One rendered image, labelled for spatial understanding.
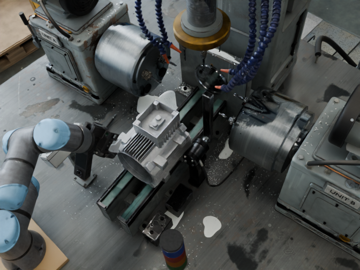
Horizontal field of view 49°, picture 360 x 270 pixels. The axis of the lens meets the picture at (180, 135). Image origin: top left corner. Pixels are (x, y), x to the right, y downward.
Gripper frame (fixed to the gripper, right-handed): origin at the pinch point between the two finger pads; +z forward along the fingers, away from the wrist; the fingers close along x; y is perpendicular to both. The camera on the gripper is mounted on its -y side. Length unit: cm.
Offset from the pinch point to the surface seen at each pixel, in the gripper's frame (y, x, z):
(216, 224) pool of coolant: -8.0, -35.4, 28.3
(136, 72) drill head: 26.6, 15.0, 14.5
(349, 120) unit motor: 40, -58, -5
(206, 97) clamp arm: 29.3, -19.7, -1.5
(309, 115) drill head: 40, -46, 17
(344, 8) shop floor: 155, -7, 215
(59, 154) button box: -9.9, 15.8, -3.4
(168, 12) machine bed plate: 64, 48, 70
